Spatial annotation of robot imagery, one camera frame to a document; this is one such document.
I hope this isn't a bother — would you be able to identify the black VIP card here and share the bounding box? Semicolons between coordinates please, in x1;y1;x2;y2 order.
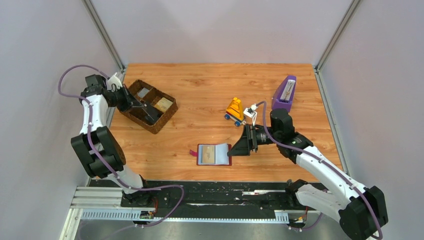
142;104;163;125

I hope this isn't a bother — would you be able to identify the red leather card holder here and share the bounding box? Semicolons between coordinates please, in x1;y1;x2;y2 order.
189;143;232;166

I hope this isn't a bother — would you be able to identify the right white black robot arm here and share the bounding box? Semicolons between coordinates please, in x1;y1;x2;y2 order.
227;108;388;240

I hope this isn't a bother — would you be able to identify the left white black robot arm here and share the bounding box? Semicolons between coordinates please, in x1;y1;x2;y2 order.
71;72;163;201

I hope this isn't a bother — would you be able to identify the silver card in basket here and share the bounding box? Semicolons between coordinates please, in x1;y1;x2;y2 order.
137;87;150;98

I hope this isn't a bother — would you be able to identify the gold card in basket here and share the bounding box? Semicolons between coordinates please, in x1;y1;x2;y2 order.
154;97;173;113

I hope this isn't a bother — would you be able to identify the brown woven divided basket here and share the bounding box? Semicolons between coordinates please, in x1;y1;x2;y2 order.
122;79;178;134

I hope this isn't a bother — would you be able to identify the yellow toy truck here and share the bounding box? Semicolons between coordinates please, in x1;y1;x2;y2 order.
224;97;246;127

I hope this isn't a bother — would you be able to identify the purple metronome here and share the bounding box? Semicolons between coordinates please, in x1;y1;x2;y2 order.
271;75;297;112

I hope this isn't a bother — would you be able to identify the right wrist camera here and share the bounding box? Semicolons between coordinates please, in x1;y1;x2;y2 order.
243;104;258;126

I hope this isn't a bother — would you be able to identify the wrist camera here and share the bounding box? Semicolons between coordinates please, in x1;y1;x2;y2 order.
106;72;124;92
243;104;258;126

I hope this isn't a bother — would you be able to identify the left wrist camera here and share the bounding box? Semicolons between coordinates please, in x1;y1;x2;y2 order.
106;72;124;92

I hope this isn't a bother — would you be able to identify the white slotted cable duct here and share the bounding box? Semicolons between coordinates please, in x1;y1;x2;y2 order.
80;209;290;224

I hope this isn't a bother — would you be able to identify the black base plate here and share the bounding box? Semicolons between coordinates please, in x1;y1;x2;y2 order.
120;180;311;218

